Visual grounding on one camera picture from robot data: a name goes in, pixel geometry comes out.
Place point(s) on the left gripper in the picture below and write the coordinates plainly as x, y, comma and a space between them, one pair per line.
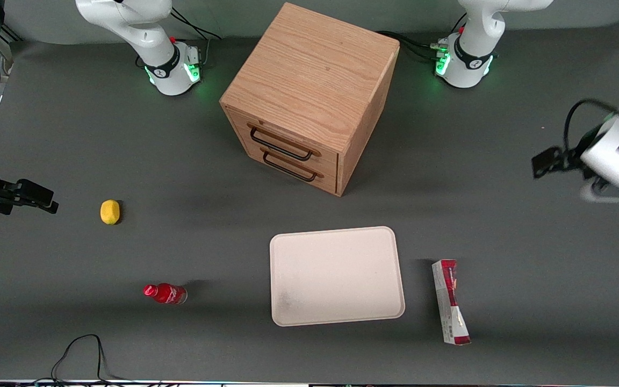
571, 159

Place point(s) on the red cookie box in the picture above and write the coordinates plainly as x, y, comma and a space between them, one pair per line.
451, 303

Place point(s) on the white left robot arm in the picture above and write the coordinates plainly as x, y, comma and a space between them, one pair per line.
473, 54

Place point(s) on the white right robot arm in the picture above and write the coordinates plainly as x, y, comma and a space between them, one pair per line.
127, 24

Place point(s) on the beige plastic tray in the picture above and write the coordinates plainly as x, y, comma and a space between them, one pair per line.
336, 275

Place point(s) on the yellow lemon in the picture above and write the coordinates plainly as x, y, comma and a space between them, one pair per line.
109, 212

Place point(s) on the red soda bottle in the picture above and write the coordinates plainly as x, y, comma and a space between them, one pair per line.
167, 293

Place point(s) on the wooden drawer front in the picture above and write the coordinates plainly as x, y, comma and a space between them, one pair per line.
331, 161
325, 183

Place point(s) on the wooden drawer cabinet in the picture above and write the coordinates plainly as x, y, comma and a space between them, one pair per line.
315, 70

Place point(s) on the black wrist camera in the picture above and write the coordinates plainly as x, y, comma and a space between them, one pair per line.
554, 160

